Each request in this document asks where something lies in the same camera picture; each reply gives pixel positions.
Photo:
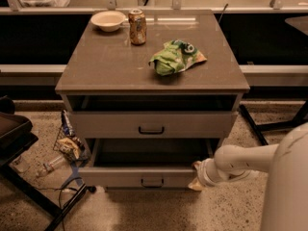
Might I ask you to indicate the black chair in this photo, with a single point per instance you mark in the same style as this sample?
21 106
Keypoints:
15 132

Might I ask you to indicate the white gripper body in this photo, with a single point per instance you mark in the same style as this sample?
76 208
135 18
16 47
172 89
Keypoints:
202 174

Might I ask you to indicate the clear plastic bottle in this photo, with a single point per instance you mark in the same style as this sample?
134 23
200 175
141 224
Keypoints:
50 166

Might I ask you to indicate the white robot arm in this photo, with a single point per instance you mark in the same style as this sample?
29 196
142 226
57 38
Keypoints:
286 164

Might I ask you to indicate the white bowl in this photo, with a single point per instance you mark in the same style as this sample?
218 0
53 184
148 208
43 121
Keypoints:
108 21

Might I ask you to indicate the black table frame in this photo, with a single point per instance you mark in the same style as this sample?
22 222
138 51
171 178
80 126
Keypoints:
300 118

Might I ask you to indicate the black stand leg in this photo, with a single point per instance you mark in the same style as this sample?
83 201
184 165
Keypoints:
57 212

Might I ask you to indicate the grey drawer cabinet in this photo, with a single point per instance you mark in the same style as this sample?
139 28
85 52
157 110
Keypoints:
107 73

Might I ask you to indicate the orange soda can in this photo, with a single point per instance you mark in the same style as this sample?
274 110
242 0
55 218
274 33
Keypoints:
137 24

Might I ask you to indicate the green chip bag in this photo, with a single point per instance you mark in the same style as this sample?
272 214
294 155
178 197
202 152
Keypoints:
176 56

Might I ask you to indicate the grey drawer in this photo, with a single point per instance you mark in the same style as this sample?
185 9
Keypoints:
145 164
145 125

